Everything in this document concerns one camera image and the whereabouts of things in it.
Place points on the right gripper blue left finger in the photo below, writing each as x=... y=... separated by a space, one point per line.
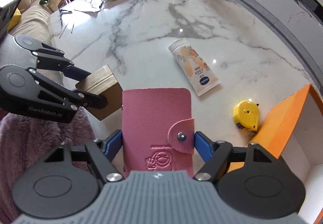
x=101 y=154

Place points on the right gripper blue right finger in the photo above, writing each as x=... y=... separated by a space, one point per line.
x=214 y=154

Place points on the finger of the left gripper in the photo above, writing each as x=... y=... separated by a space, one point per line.
x=50 y=58
x=47 y=94

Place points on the small brown cardboard box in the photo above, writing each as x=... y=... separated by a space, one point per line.
x=103 y=83

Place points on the yellow tape measure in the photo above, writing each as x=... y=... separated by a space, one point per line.
x=246 y=115

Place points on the pink leather card holder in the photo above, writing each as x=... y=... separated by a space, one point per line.
x=158 y=130

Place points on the hand cream tube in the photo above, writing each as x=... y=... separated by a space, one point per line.
x=197 y=71

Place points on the purple fuzzy blanket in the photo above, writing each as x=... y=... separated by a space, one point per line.
x=24 y=140

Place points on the orange cardboard storage box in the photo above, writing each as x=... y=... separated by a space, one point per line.
x=293 y=131

